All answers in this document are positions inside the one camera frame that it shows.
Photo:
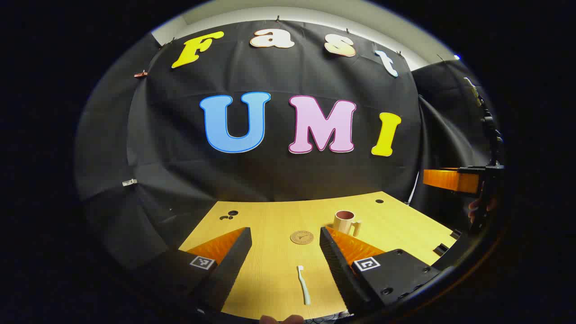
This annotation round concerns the black backdrop cloth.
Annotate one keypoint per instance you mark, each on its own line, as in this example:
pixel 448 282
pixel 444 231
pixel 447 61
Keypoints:
pixel 270 180

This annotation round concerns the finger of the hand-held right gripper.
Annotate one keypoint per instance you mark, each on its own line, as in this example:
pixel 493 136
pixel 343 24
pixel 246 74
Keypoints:
pixel 450 180

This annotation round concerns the round brown coaster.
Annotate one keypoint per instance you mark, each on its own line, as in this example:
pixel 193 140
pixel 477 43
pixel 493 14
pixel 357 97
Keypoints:
pixel 302 237

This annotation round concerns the red cloth clip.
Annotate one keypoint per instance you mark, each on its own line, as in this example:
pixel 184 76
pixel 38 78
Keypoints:
pixel 141 74

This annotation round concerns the black desk edge bracket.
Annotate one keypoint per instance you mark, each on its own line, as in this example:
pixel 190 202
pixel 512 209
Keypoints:
pixel 456 234
pixel 441 249

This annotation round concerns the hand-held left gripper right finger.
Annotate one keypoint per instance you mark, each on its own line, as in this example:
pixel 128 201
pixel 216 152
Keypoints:
pixel 337 265

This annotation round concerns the wooden desktop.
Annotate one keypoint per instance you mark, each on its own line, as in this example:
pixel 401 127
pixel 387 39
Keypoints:
pixel 279 225

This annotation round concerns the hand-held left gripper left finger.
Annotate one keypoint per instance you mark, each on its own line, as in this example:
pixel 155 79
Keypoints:
pixel 234 265

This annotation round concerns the pale green toothbrush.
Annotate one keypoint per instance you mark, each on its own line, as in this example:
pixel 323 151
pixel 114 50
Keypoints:
pixel 304 283

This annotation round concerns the white cloth clip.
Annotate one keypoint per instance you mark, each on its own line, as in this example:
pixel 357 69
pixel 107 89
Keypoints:
pixel 129 182

